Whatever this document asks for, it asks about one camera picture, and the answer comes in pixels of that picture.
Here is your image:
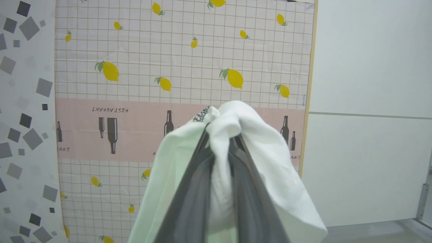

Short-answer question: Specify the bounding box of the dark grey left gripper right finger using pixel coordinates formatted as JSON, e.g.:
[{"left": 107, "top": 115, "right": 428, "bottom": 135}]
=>
[{"left": 228, "top": 134, "right": 291, "bottom": 243}]

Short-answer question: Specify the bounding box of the grey metal bracket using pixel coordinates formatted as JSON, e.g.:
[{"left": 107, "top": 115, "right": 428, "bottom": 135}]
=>
[{"left": 415, "top": 159, "right": 432, "bottom": 223}]

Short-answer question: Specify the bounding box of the white long-sleeve shirt grey stitching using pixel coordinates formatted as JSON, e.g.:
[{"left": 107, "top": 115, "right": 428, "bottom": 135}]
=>
[{"left": 128, "top": 100, "right": 328, "bottom": 243}]

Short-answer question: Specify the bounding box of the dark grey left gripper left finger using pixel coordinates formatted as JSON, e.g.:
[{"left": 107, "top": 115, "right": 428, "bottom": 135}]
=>
[{"left": 154, "top": 123, "right": 215, "bottom": 243}]

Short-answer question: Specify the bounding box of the lemon and bottle print cloth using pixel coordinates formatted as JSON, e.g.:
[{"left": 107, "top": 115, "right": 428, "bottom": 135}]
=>
[{"left": 54, "top": 0, "right": 316, "bottom": 243}]

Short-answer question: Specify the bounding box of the light wooden board edge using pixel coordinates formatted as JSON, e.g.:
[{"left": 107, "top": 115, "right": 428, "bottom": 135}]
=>
[{"left": 298, "top": 0, "right": 319, "bottom": 178}]

